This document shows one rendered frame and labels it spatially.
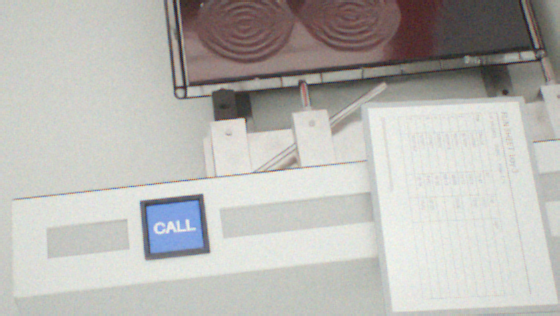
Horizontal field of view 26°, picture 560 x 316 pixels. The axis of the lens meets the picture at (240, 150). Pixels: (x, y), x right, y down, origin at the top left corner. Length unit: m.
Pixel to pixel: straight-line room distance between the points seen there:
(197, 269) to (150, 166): 0.24
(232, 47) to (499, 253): 0.35
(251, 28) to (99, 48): 0.19
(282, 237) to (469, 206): 0.16
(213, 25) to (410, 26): 0.20
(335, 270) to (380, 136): 0.13
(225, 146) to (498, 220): 0.27
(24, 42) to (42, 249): 0.36
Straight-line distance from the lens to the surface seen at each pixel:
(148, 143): 1.25
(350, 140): 1.18
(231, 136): 1.15
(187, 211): 1.05
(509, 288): 1.03
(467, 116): 1.11
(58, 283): 1.03
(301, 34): 1.23
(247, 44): 1.22
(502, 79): 1.28
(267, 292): 1.07
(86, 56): 1.32
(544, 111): 1.21
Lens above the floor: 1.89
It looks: 59 degrees down
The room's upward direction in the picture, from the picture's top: 1 degrees counter-clockwise
